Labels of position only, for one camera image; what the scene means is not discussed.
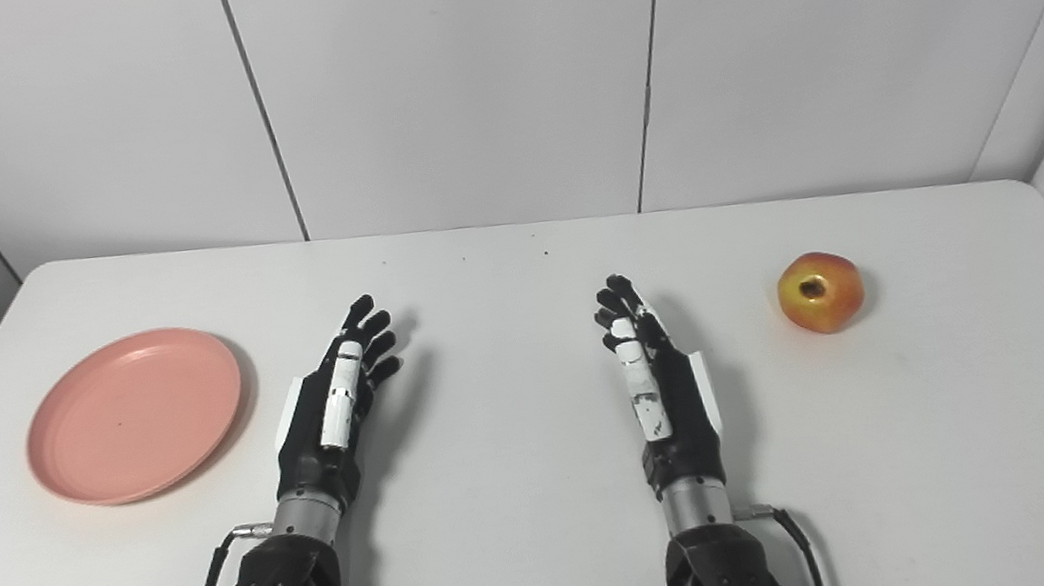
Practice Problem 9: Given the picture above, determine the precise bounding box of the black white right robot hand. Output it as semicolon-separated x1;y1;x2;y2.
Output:
589;262;733;508

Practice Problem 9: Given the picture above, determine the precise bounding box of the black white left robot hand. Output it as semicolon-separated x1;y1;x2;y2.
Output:
254;291;420;512

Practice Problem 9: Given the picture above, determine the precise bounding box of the red yellow apple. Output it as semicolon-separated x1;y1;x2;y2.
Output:
772;246;870;341

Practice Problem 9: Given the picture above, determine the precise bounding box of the pink round plate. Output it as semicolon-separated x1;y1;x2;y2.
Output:
12;318;258;517

